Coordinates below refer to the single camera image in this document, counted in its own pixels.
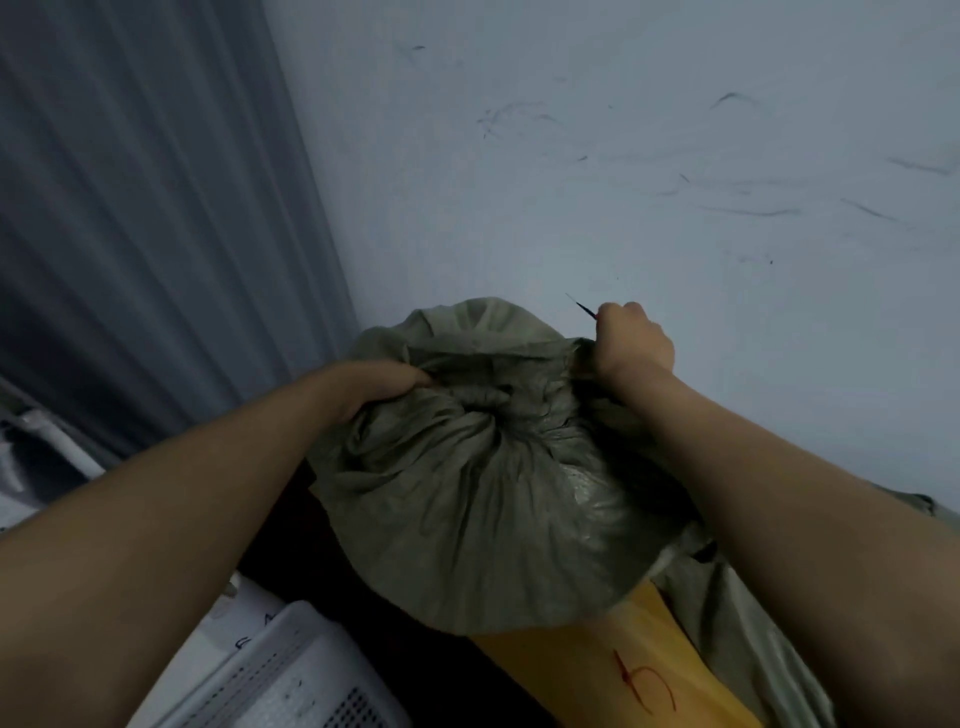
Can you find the person's left fingers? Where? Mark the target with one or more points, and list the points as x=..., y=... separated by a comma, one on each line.
x=409, y=376

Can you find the person's left hand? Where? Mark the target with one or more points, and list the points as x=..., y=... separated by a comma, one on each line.
x=375, y=384

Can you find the person's left forearm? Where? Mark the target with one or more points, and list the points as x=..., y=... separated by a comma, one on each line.
x=150, y=540

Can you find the grey curtain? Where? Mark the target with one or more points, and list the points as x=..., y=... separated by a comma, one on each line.
x=142, y=225

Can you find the white perforated plastic crate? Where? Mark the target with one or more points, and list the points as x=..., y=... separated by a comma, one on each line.
x=277, y=675

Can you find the person's right forearm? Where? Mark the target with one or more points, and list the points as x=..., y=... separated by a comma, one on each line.
x=810, y=540

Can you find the person's right hand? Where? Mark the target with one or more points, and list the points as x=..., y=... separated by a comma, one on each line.
x=634, y=341

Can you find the white metal frame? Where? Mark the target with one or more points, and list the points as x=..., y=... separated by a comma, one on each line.
x=37, y=450

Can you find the yellow cardboard box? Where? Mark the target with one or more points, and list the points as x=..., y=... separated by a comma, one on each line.
x=615, y=667

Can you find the grey-green woven sack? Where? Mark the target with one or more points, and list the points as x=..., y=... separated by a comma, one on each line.
x=487, y=480
x=757, y=615

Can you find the person's right fingers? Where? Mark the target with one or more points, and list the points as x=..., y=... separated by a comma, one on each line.
x=619, y=315

